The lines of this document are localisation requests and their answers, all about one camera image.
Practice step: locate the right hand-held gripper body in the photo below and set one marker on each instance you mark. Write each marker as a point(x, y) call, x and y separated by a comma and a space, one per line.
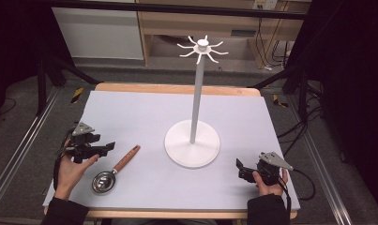
point(269, 170)

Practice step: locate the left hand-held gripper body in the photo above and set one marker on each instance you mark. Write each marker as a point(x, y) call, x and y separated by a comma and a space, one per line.
point(83, 142)

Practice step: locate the person's right hand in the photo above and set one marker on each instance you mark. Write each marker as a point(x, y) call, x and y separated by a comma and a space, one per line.
point(272, 189)

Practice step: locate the person's left hand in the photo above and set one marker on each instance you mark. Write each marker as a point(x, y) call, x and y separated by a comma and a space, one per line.
point(69, 175)

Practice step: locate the pale lavender table mat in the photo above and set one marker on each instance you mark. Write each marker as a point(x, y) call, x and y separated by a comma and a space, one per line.
point(146, 125)

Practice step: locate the yellow black hazard tape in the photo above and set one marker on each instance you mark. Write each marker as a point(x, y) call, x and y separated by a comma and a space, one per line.
point(77, 95)
point(279, 101)

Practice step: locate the white hook rack stand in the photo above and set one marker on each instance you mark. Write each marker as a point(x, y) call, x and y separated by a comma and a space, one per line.
point(193, 146)

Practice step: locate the black metal stand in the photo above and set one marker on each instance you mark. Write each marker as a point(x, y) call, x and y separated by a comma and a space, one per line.
point(302, 87)
point(42, 84)

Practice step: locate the wooden table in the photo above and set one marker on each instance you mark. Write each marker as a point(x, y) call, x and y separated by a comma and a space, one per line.
point(177, 89)

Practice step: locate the white cabinet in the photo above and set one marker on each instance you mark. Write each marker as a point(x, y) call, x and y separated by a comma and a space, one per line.
point(99, 31)

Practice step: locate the black curtain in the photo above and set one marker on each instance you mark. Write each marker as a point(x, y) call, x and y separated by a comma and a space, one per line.
point(18, 40)
point(352, 93)

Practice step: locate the light wooden desk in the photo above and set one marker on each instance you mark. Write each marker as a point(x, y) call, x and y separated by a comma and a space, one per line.
point(189, 23)

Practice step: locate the aluminium floor rail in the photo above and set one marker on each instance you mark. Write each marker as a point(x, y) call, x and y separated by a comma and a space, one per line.
point(21, 146)
point(321, 168)

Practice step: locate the black horizontal frame bar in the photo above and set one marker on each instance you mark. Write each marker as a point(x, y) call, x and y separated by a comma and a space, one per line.
point(177, 8)

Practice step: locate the white wall socket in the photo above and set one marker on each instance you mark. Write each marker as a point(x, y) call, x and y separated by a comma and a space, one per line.
point(264, 4)

